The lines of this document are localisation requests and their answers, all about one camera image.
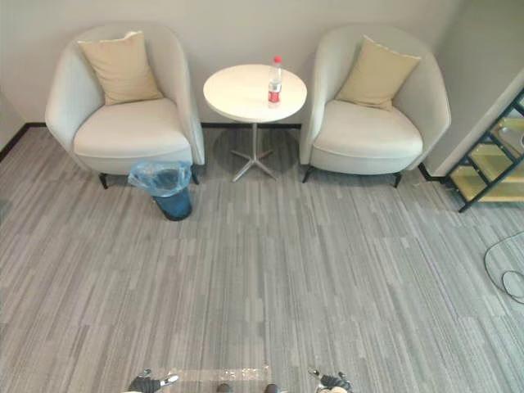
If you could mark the clear bottle red label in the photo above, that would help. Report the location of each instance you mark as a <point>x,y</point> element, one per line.
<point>275,88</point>

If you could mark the blue plastic rubbish bag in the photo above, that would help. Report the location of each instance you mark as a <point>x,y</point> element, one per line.
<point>139,179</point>

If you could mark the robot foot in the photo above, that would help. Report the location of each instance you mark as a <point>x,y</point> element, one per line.
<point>223,389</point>
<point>272,389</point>

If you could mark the clear floor tape strip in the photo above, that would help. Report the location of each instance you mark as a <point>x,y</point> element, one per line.
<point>221,373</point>

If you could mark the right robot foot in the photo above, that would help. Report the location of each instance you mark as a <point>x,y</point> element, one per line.
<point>272,389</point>

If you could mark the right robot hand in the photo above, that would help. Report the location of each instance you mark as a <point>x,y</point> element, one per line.
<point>333,384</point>

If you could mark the small dark waste bin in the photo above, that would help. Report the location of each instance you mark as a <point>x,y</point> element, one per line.
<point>174,206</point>

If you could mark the beige cushion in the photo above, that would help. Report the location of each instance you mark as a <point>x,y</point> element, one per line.
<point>376,75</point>
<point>123,69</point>

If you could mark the round white side table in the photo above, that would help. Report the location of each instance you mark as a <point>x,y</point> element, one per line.
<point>241,94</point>

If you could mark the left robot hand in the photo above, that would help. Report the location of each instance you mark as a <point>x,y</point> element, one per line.
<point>145,385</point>

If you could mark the cream armchair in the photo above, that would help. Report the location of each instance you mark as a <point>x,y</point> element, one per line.
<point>368,135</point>
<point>123,135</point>

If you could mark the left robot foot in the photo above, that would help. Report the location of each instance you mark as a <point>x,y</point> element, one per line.
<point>223,389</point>

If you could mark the dark metal shelf rack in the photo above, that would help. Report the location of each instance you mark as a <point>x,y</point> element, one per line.
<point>471,184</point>

